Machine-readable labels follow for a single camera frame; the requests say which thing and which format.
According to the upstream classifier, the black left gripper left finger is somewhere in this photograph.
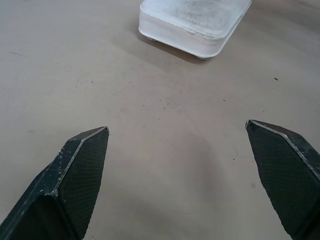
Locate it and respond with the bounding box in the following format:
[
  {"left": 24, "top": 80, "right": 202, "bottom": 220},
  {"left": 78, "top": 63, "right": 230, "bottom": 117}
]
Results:
[{"left": 0, "top": 126, "right": 110, "bottom": 240}]

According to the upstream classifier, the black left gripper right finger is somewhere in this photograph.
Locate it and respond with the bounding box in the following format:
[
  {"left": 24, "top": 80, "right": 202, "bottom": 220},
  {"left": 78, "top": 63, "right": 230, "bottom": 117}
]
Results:
[{"left": 245, "top": 119, "right": 320, "bottom": 240}]

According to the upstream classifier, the white plastic cutting board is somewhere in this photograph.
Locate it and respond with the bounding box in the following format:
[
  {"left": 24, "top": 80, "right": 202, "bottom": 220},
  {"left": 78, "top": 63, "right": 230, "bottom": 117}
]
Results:
[{"left": 138, "top": 0, "right": 253, "bottom": 60}]

